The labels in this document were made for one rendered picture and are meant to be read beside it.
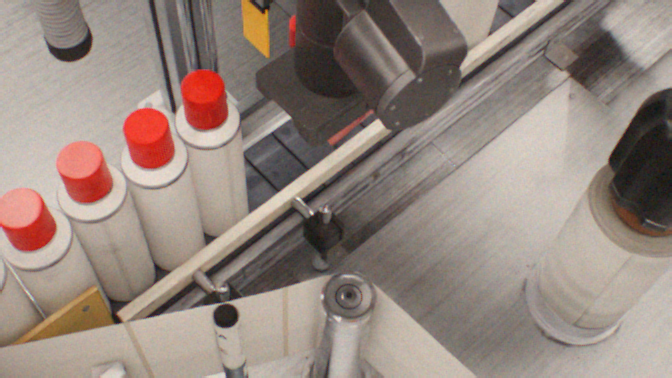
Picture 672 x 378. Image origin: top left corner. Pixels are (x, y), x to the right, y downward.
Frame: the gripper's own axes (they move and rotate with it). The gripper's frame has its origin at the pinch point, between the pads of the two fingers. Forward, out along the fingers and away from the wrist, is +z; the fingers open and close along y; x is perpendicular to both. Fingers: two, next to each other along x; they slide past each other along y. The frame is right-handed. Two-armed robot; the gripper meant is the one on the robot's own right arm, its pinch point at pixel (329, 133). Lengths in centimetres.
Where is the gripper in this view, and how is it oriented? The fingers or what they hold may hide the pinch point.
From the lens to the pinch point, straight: 69.1
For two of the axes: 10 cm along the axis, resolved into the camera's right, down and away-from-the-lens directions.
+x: -6.6, -6.7, 3.4
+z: -0.4, 4.8, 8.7
